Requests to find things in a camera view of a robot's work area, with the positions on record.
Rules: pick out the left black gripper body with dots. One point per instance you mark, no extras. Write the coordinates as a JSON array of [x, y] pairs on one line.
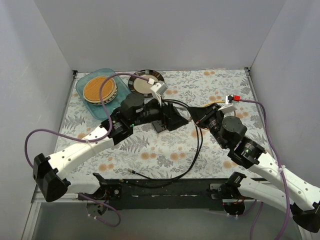
[[166, 118]]

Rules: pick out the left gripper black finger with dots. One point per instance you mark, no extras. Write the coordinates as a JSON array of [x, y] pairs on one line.
[[163, 126], [174, 119]]

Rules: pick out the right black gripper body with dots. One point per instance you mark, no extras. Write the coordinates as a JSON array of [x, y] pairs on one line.
[[204, 117]]

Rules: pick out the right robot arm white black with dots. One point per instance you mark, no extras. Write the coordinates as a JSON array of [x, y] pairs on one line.
[[289, 192]]

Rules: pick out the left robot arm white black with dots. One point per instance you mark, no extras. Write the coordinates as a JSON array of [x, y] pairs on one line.
[[53, 173]]

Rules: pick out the dark rimmed ceramic plate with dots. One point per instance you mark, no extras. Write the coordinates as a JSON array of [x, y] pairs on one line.
[[141, 86]]

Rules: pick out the floral tablecloth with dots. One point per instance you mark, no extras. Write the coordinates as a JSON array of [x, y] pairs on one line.
[[169, 154]]

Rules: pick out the blue plastic tray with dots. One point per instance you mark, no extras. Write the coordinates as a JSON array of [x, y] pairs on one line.
[[97, 111]]

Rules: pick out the orange woven round plate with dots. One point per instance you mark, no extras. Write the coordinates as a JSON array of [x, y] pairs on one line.
[[92, 93]]

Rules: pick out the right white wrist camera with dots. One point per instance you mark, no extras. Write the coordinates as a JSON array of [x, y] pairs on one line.
[[230, 104]]

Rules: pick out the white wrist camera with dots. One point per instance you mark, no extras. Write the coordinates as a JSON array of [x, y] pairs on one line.
[[230, 104], [157, 89]]

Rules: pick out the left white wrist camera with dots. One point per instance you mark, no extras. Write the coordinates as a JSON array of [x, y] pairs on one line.
[[157, 89]]

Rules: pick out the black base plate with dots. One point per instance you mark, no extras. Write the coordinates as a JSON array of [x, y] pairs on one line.
[[190, 193]]

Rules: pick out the aluminium frame rail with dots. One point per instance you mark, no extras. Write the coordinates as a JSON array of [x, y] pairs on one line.
[[54, 190]]

